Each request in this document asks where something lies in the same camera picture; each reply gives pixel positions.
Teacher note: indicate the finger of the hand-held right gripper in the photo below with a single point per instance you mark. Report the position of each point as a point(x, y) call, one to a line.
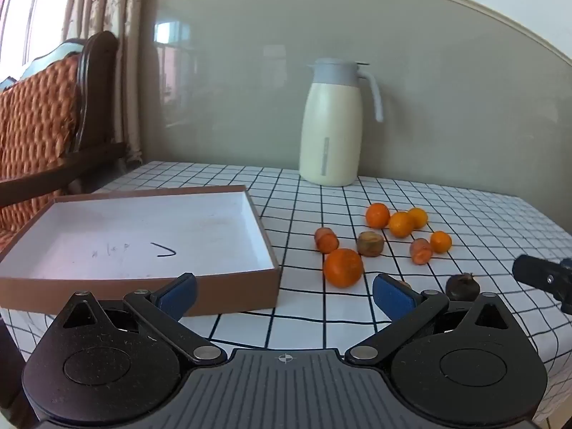
point(536, 272)

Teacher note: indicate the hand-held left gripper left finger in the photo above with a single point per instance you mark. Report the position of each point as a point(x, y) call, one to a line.
point(178, 297)

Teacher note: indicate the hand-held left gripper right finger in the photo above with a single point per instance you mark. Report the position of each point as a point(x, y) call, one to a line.
point(393, 297)

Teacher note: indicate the carrot piece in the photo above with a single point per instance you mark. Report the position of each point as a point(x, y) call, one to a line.
point(421, 250)
point(326, 240)

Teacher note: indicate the large orange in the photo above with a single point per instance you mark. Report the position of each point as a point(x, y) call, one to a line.
point(343, 267)

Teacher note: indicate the brown kiwi piece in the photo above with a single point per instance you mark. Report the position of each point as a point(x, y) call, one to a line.
point(370, 243)

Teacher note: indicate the small orange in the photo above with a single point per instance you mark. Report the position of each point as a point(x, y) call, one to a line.
point(420, 216)
point(377, 215)
point(401, 224)
point(440, 241)

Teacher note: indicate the brown cardboard box tray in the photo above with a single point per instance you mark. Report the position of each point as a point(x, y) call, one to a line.
point(134, 232)

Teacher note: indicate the dark round fruit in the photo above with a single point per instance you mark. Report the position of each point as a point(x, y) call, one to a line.
point(462, 287)

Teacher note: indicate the white checked tablecloth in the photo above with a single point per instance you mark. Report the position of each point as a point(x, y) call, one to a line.
point(313, 196)

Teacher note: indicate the cream thermos jug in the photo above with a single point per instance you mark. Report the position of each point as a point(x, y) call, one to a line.
point(330, 134)

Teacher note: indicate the wooden sofa with orange cushions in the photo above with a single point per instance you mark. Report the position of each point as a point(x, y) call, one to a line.
point(40, 111)

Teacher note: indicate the beige patterned curtain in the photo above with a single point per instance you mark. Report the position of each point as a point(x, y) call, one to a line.
point(107, 0)

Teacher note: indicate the window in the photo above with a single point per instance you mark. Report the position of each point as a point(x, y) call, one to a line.
point(27, 4)

